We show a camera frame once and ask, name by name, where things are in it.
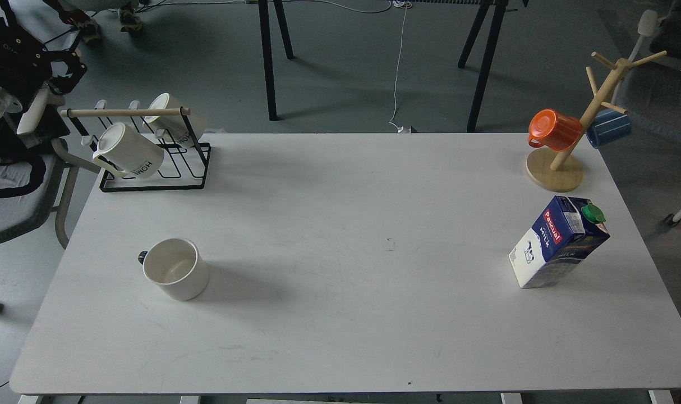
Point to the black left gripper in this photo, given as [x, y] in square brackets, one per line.
[25, 65]

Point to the white mug with black handle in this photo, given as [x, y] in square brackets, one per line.
[176, 266]

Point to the blue white milk carton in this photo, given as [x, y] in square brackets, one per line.
[562, 236]

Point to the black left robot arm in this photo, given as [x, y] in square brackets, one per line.
[11, 147]

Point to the orange cup on tree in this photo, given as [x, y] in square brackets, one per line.
[553, 129]

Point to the blue cup on tree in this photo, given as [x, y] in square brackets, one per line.
[608, 126]

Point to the white mug front on rack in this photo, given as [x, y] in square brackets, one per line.
[122, 151]

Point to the white mug on rack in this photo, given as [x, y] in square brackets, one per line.
[122, 151]
[175, 124]

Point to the white mug rear on rack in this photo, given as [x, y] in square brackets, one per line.
[175, 124]

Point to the grey office chair left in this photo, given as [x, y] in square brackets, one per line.
[42, 130]

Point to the grey office chair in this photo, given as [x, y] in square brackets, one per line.
[42, 130]
[652, 92]

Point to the black legged background table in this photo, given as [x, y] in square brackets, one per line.
[377, 53]

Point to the wooden mug tree stand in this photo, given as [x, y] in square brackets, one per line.
[561, 172]

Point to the grey office chair right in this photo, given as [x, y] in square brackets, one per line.
[652, 92]

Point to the black wire mug rack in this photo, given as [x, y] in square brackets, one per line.
[182, 169]

